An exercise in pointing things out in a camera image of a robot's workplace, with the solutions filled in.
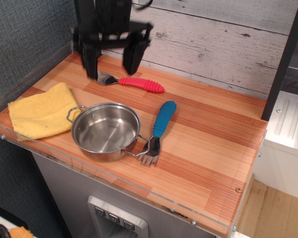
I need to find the white toy sink unit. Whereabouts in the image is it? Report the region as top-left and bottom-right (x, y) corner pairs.
(253, 91), (298, 198)

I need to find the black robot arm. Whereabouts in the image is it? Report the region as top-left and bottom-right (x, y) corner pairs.
(72, 0), (153, 79)

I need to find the clear acrylic edge guard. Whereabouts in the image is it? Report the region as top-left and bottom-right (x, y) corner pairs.
(0, 120), (268, 238)

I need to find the right dark post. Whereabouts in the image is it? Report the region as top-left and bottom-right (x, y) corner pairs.
(261, 9), (298, 121)

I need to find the blue handled fork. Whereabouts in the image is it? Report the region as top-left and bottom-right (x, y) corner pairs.
(138, 101), (177, 166)

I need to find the yellow cloth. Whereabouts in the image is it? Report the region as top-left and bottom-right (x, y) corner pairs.
(8, 82), (80, 141)

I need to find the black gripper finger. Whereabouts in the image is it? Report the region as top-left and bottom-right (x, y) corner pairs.
(123, 40), (149, 75)
(81, 44), (102, 79)

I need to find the stainless steel pot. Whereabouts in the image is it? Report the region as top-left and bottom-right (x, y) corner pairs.
(67, 103), (150, 162)

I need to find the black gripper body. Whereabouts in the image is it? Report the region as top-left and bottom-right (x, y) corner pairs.
(71, 17), (153, 50)

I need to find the dark post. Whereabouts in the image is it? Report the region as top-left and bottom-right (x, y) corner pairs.
(74, 0), (99, 54)
(261, 9), (298, 121)

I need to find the left dark post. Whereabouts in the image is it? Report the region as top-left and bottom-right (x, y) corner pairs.
(74, 0), (99, 54)

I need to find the orange object bottom left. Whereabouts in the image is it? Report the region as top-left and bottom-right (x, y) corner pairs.
(9, 227), (35, 238)

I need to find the red handled spoon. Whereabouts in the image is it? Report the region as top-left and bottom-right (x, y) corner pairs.
(95, 71), (164, 93)

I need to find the grey cabinet with dispenser panel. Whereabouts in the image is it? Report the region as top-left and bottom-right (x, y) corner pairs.
(33, 154), (214, 238)

